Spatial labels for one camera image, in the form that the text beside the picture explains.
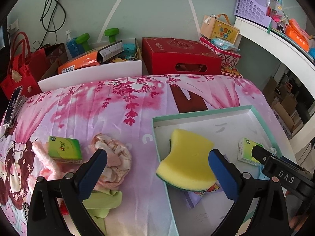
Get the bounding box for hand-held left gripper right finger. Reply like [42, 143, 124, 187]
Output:
[208, 149, 292, 236]

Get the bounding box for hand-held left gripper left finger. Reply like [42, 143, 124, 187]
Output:
[27, 149, 109, 236]

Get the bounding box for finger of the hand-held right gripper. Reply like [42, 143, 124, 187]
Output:
[251, 145, 271, 165]

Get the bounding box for green tissue packet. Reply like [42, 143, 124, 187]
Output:
[48, 136, 83, 164]
[237, 138, 264, 166]

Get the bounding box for light green cloth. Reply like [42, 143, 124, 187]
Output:
[82, 189, 123, 235]

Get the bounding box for peach pink cloth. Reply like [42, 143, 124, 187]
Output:
[92, 133, 132, 192]

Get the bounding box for yellow green sponge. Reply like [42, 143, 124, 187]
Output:
[156, 128, 218, 192]

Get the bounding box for white tray box teal rim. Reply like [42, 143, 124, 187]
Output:
[152, 105, 297, 236]

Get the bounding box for pink white striped fluffy towel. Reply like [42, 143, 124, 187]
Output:
[31, 139, 64, 180]

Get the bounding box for pile of cardboard boxes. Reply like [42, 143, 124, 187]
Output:
[262, 75, 308, 138]

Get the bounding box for pink floral printed bed sheet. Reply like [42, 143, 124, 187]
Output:
[0, 74, 296, 236]

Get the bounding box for red gold ornament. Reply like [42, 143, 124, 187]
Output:
[221, 66, 244, 78]

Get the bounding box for white storage box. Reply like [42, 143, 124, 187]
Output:
[37, 38, 143, 92]

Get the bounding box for red white patterned box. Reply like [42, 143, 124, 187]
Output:
[199, 36, 242, 69]

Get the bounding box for smartphone on clip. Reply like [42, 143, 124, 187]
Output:
[3, 86, 27, 128]

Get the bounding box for orange carton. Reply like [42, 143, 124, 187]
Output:
[58, 49, 101, 75]

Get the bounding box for white desk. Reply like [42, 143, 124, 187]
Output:
[234, 16, 315, 138]

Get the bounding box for light blue wipes packet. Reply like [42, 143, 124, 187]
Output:
[210, 39, 240, 52]

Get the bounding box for red tote bag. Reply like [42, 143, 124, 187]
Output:
[0, 31, 47, 97]

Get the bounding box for orange packet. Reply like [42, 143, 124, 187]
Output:
[285, 18, 312, 52]

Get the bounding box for red gift box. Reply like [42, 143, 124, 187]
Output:
[142, 37, 222, 75]

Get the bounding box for blue water bottle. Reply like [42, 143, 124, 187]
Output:
[65, 30, 79, 57]

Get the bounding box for teal plastic toy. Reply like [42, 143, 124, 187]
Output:
[122, 43, 137, 59]

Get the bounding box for green dumbbell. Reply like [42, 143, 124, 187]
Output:
[76, 33, 91, 53]
[105, 28, 119, 43]

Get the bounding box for pile of colourful stationery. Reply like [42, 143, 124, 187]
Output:
[266, 0, 289, 33]

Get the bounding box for purple perforated file holder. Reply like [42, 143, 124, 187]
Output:
[233, 0, 273, 29]

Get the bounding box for tan carry box with handle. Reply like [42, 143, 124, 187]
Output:
[200, 13, 240, 45]

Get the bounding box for white wall socket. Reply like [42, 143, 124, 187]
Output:
[7, 20, 19, 33]

